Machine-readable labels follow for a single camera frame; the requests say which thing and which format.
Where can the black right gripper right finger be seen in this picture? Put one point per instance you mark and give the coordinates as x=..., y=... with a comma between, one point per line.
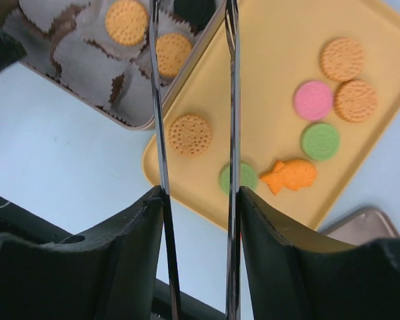
x=295, y=272

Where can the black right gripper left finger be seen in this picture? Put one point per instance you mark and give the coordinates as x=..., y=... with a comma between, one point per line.
x=105, y=272

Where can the metal tongs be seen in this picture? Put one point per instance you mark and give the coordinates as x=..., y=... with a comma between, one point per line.
x=232, y=304

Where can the black sandwich cookie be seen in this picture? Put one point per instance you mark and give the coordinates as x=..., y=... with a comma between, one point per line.
x=197, y=12

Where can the white paper cup left middle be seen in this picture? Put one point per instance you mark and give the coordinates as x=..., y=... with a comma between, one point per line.
x=44, y=18

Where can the white paper cup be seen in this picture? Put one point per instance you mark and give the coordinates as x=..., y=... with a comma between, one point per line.
x=134, y=105
x=91, y=25
x=87, y=71
x=167, y=24
x=44, y=18

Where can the white paper cup centre front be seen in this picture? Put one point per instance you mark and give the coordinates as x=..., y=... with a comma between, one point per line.
x=87, y=71

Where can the rose gold cookie tin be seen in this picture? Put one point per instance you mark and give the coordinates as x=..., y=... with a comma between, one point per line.
x=39, y=51

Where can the orange fish shaped cookie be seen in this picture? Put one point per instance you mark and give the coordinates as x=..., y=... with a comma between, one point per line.
x=293, y=174

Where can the green cookie front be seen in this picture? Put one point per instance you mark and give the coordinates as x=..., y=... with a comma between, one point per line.
x=248, y=177

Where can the green cookie upper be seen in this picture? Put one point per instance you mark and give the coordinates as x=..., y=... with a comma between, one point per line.
x=320, y=141

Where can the white paper cup right front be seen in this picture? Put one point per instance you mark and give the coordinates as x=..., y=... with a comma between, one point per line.
x=134, y=105

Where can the white paper cup right middle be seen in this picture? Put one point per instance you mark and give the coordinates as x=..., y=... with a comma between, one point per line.
x=167, y=24

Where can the pink sandwich cookie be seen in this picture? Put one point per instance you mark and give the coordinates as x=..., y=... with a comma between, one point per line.
x=313, y=100

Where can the yellow plastic tray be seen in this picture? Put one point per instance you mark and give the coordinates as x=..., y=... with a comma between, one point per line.
x=280, y=46

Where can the orange cookie top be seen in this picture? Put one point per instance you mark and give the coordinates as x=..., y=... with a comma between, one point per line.
x=342, y=59

